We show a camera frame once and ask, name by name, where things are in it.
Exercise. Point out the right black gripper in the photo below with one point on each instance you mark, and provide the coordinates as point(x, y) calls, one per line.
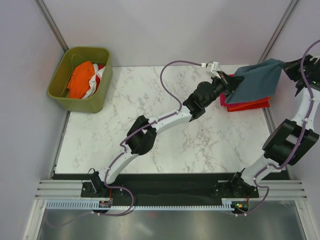
point(290, 69)

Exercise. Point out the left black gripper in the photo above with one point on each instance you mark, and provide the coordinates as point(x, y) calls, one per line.
point(229, 83)

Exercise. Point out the blue-grey t-shirt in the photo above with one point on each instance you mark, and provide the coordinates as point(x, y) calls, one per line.
point(259, 81)

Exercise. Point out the orange t-shirt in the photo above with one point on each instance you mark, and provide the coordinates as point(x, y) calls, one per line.
point(79, 82)
point(250, 105)

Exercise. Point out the magenta t-shirt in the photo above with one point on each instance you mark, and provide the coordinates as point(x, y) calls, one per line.
point(231, 107)

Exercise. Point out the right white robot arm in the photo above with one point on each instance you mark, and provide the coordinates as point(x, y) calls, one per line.
point(293, 138)

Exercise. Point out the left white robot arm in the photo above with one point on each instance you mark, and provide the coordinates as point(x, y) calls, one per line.
point(142, 134)

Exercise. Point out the white and red t-shirt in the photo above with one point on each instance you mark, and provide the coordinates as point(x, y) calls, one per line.
point(94, 82)

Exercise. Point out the orange t-shirt in bin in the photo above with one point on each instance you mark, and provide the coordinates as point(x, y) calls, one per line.
point(79, 82)

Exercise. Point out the olive green plastic bin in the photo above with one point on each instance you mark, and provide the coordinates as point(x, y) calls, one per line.
point(57, 88)

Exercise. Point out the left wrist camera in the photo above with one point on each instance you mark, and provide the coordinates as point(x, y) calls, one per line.
point(212, 69)

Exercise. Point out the white slotted cable duct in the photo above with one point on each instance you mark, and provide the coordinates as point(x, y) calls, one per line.
point(99, 205)

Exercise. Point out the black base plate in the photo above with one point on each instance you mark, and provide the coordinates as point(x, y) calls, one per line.
point(168, 189)

